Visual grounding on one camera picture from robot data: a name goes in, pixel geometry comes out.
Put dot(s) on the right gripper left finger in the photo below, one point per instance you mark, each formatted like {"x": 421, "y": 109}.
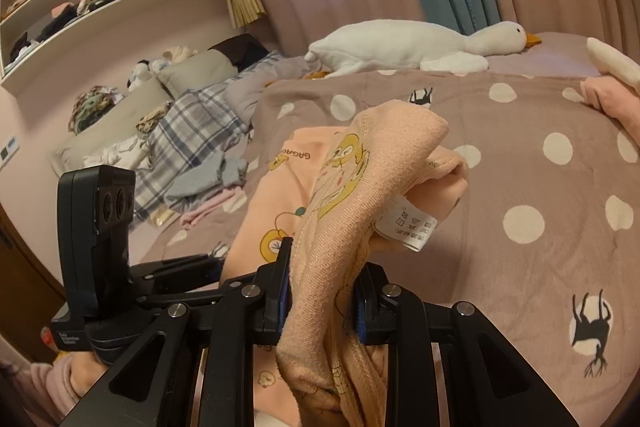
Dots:
{"x": 194, "y": 366}

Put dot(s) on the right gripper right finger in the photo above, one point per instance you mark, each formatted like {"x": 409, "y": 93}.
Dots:
{"x": 449, "y": 359}

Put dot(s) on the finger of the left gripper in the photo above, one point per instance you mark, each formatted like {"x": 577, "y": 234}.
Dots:
{"x": 177, "y": 275}

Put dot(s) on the peach cartoon print shirt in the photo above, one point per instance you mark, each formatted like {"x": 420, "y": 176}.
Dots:
{"x": 383, "y": 182}

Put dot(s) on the pink cloth beside blanket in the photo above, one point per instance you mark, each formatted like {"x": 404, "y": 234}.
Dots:
{"x": 191, "y": 218}

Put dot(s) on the light blue grey garment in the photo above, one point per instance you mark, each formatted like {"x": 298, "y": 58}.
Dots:
{"x": 194, "y": 187}

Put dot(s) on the plaid grey blanket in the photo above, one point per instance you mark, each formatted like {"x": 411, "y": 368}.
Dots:
{"x": 198, "y": 123}

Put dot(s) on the mauve polka dot blanket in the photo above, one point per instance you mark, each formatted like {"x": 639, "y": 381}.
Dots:
{"x": 545, "y": 239}

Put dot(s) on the grey pillow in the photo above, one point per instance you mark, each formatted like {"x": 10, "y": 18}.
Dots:
{"x": 117, "y": 125}

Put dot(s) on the white goose plush toy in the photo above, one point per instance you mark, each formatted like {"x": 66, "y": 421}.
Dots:
{"x": 409, "y": 44}

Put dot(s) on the folded pink garment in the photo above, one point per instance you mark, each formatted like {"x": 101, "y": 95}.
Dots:
{"x": 616, "y": 100}

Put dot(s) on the folded white garment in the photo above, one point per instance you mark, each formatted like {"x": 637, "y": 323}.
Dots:
{"x": 610, "y": 61}

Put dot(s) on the black camera box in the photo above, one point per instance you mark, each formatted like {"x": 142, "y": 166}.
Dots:
{"x": 95, "y": 209}

